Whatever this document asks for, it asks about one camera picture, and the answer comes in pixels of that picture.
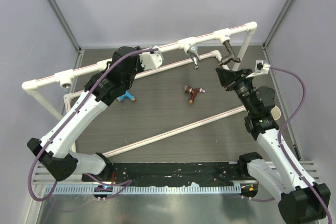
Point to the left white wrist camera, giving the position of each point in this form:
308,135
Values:
151,60

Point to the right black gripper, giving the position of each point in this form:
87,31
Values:
226,77

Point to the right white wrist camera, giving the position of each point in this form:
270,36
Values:
261,68

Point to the red-brown faucet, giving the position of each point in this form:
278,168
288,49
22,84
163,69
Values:
193,92

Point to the slotted cable duct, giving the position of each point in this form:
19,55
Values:
132,190

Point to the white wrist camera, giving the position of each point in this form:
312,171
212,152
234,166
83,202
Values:
261,68
151,60

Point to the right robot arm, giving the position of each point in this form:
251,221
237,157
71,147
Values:
299,197

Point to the white PVC pipe frame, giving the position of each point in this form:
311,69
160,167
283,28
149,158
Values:
174,55

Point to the blue plastic faucet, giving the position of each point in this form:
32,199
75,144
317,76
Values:
127,95

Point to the chrome faucet on frame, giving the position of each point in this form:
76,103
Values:
193,54

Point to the paper cup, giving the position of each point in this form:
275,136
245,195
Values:
276,113

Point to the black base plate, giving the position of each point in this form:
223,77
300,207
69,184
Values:
205,174

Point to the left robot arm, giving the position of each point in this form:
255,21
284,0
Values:
53,149

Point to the dark bronze faucet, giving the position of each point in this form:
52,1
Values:
231,57

